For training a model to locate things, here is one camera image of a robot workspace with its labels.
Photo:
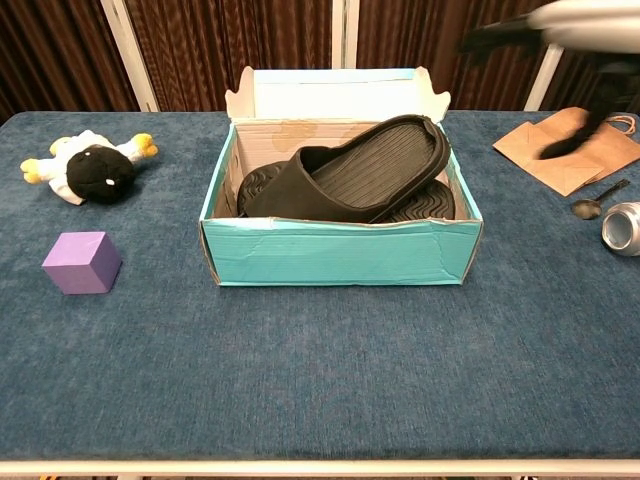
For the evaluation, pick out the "white frame post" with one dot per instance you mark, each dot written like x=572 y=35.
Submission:
x=132 y=60
x=542 y=80
x=344 y=30

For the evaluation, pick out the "silver metal can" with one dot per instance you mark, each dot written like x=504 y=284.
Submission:
x=622 y=227

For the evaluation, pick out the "black slipper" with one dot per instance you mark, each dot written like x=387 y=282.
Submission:
x=350 y=175
x=430 y=201

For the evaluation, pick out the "brown paper bag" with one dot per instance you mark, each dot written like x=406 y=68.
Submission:
x=565 y=165

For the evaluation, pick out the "black and white plush toy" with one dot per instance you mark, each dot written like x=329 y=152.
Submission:
x=100 y=172

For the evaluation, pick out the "dark metal spoon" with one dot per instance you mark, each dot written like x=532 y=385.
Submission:
x=586 y=207

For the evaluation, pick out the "light blue cardboard shoe box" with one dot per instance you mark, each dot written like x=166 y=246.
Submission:
x=330 y=255

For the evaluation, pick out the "brown pleated curtain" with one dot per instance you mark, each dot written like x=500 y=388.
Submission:
x=225 y=40

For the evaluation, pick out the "purple cube block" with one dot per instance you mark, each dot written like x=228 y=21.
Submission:
x=80 y=267

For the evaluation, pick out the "white table edge rail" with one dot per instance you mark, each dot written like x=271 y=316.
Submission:
x=320 y=467

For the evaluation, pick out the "black and silver right hand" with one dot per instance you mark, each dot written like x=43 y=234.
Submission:
x=590 y=25

